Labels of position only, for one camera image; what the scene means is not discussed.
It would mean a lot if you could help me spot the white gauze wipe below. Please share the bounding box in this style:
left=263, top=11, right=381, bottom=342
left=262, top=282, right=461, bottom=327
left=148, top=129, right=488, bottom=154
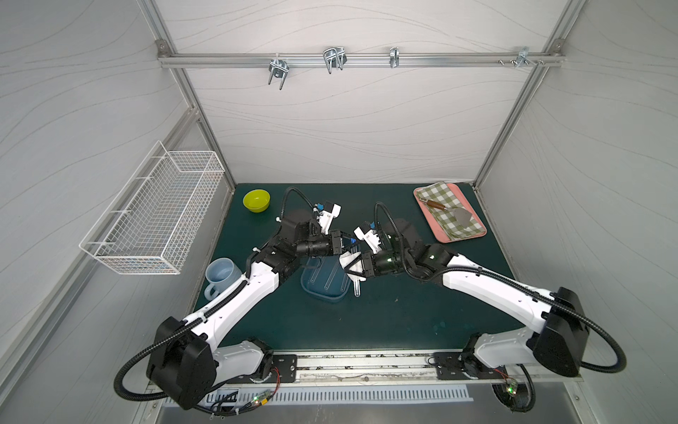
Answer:
left=338, top=250, right=367, bottom=282

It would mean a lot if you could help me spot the blue capped test tube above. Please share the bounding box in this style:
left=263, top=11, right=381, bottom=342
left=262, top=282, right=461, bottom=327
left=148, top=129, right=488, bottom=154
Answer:
left=308, top=258, right=323, bottom=284

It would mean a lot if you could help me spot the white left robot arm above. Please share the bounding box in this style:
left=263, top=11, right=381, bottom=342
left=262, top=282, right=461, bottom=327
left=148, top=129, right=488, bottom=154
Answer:
left=147, top=204, right=353, bottom=410

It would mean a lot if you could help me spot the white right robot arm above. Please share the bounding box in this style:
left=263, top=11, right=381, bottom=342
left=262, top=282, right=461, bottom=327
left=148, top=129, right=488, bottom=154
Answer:
left=339, top=219, right=589, bottom=379

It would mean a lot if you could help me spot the blue plastic tub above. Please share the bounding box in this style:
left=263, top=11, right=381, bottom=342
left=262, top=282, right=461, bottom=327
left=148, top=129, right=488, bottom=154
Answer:
left=300, top=256, right=352, bottom=303

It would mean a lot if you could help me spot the green white checkered cloth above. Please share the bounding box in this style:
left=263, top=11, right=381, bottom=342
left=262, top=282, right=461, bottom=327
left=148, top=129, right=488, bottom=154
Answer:
left=417, top=181, right=486, bottom=240

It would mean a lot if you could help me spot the yellow green bowl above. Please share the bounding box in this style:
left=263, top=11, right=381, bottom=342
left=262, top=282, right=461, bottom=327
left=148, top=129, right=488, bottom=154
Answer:
left=243, top=189, right=271, bottom=213

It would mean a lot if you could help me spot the pink plastic tray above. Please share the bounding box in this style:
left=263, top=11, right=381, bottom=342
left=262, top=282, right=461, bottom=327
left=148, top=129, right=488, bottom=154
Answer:
left=412, top=182, right=488, bottom=245

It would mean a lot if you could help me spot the light blue mug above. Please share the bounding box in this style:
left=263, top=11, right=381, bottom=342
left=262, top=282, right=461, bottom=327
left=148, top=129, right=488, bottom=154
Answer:
left=204, top=258, right=243, bottom=301

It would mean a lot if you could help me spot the metal clamp hook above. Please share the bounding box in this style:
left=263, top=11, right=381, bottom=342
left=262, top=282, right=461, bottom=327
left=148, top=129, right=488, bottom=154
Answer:
left=389, top=47, right=400, bottom=69
left=497, top=47, right=546, bottom=69
left=322, top=47, right=347, bottom=74
left=268, top=58, right=290, bottom=90

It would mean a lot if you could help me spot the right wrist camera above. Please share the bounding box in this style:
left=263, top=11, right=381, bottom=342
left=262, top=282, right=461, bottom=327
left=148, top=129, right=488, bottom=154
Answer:
left=354, top=222, right=382, bottom=254

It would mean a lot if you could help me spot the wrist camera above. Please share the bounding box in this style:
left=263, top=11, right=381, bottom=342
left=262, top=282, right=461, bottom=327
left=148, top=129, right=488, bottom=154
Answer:
left=314, top=201, right=341, bottom=235
left=354, top=222, right=382, bottom=254

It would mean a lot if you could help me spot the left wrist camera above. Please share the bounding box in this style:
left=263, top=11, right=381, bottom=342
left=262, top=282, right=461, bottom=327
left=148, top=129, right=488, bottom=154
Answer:
left=314, top=201, right=341, bottom=235

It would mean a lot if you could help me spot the wooden handled metal spatula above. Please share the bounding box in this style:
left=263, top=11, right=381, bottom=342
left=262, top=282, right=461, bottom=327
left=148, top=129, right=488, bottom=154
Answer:
left=420, top=199, right=472, bottom=227

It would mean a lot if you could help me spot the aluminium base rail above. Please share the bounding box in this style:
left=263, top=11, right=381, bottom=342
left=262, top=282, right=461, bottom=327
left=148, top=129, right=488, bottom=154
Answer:
left=145, top=346, right=584, bottom=388

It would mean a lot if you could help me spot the white wire basket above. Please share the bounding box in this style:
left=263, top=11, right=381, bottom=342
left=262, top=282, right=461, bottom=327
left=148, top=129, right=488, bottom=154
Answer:
left=79, top=141, right=224, bottom=276

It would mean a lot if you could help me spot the aluminium cross rail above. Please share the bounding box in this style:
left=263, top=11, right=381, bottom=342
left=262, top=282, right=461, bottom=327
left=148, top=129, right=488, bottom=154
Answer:
left=158, top=51, right=566, bottom=69

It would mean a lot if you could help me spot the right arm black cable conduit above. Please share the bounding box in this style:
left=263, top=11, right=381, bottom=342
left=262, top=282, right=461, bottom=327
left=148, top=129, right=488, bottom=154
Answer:
left=373, top=200, right=629, bottom=375

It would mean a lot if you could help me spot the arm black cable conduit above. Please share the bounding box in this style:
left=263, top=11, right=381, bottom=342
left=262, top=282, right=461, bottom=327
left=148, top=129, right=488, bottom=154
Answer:
left=113, top=186, right=316, bottom=402
left=373, top=200, right=629, bottom=375

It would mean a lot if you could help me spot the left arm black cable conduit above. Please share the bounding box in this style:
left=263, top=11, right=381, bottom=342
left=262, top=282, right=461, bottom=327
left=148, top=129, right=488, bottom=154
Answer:
left=113, top=186, right=316, bottom=402

